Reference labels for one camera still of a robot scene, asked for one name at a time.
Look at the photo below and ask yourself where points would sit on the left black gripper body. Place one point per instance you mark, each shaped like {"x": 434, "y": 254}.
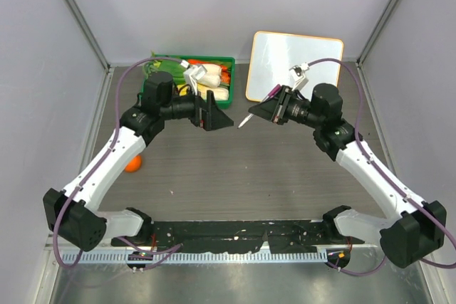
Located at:
{"x": 200, "y": 114}

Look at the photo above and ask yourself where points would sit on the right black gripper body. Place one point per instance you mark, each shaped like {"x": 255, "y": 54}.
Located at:
{"x": 281, "y": 115}

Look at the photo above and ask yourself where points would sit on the pink whiteboard marker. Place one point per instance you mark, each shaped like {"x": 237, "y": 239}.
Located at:
{"x": 271, "y": 94}

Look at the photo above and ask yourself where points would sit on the orange framed whiteboard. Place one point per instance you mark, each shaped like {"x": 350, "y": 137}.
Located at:
{"x": 273, "y": 54}

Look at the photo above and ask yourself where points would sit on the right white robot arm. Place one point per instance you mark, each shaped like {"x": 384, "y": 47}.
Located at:
{"x": 411, "y": 228}

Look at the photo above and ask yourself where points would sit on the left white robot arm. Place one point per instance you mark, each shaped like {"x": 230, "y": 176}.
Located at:
{"x": 72, "y": 213}

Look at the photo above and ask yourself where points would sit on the yellow cabbage toy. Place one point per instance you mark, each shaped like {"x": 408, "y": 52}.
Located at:
{"x": 220, "y": 94}

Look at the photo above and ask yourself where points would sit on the green plastic tray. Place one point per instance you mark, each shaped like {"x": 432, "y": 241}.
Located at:
{"x": 229, "y": 87}

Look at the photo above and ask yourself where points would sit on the green bok choy toy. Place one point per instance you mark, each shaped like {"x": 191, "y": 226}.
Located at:
{"x": 172, "y": 67}

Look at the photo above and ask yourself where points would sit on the green bean bundle toy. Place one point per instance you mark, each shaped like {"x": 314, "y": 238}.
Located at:
{"x": 151, "y": 67}

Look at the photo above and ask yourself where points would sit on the orange fruit toy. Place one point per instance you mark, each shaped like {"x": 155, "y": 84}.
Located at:
{"x": 134, "y": 165}

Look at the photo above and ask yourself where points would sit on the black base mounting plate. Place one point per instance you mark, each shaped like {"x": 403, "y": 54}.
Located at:
{"x": 241, "y": 237}

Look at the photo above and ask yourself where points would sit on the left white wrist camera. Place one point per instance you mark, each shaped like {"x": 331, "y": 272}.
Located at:
{"x": 192, "y": 74}

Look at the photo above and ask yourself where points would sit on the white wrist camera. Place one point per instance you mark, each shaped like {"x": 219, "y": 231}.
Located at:
{"x": 192, "y": 74}
{"x": 298, "y": 75}

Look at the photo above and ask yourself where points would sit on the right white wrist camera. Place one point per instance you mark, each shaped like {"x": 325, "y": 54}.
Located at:
{"x": 298, "y": 75}

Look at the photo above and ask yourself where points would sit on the aluminium rail with cable duct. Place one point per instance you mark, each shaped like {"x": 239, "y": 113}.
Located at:
{"x": 115, "y": 251}

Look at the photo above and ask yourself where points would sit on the right aluminium frame post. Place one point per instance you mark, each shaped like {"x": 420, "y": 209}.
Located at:
{"x": 379, "y": 27}

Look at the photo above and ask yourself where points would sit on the aluminium frame post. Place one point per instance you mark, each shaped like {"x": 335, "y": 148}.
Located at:
{"x": 80, "y": 19}
{"x": 379, "y": 27}

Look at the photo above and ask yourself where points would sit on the left aluminium frame post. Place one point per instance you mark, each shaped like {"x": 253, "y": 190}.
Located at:
{"x": 80, "y": 19}

